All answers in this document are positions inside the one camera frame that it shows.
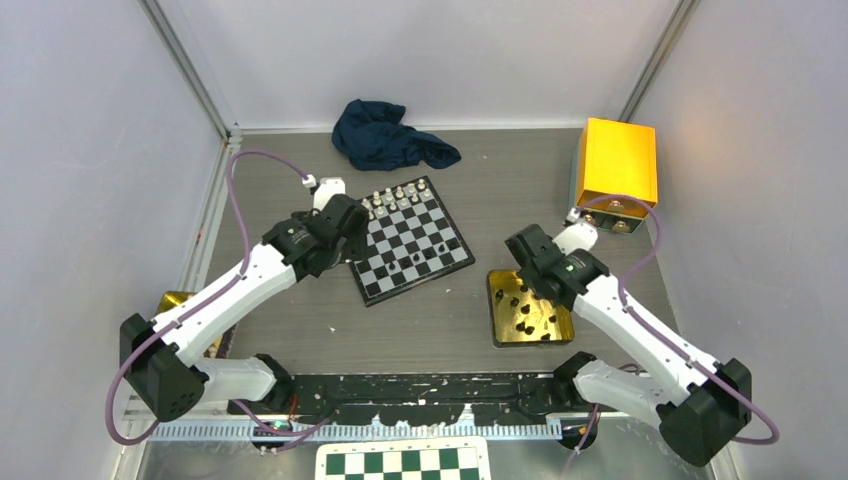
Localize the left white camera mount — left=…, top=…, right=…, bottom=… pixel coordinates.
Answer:
left=301, top=174, right=346, bottom=211

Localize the purple cable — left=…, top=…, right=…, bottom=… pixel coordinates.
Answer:
left=563, top=193, right=781, bottom=465
left=105, top=148, right=333, bottom=452

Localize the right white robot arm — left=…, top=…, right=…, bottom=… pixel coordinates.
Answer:
left=505, top=223, right=752, bottom=467

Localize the green white checker board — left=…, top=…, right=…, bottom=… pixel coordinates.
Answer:
left=314, top=436, right=492, bottom=480

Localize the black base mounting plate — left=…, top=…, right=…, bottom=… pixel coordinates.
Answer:
left=245, top=372, right=591, bottom=427

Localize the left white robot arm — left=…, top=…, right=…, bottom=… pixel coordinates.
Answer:
left=120, top=193, right=369, bottom=422

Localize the gold tin with black pieces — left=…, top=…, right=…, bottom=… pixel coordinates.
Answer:
left=486, top=270, right=575, bottom=348

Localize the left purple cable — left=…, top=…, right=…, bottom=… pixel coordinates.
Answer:
left=105, top=148, right=333, bottom=452

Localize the dark blue cloth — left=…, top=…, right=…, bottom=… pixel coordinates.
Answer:
left=331, top=99, right=462, bottom=171

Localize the black white chess board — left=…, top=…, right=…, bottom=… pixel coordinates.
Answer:
left=350, top=176, right=475, bottom=307

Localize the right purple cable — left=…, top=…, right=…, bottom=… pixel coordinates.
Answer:
left=563, top=193, right=781, bottom=465

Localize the gold tin with white pieces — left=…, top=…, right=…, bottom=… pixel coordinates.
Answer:
left=155, top=291, right=237, bottom=359

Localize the orange drawer box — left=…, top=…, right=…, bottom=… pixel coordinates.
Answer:
left=568, top=117, right=659, bottom=234

